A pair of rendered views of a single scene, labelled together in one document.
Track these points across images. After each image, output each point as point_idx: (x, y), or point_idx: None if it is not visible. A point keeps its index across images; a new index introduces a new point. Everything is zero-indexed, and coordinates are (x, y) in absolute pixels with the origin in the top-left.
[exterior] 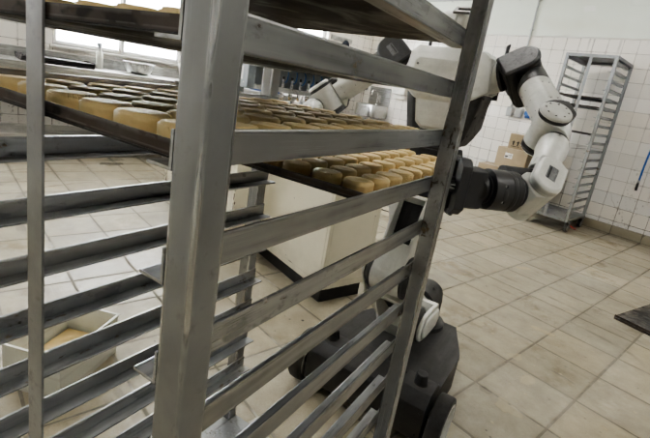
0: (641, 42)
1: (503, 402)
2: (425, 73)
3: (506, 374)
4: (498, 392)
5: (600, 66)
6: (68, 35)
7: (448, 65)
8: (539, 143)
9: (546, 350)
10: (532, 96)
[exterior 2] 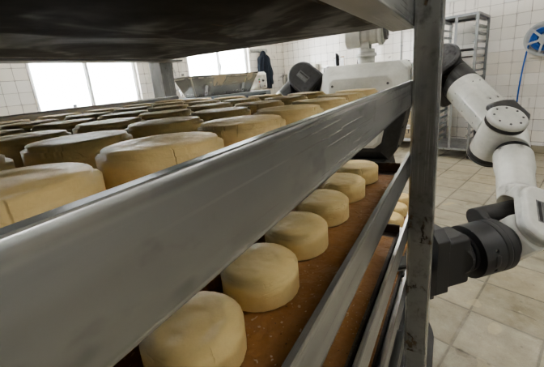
0: None
1: (482, 364)
2: (385, 201)
3: (473, 327)
4: (474, 352)
5: (463, 22)
6: (49, 104)
7: (364, 83)
8: (499, 160)
9: (498, 288)
10: (466, 100)
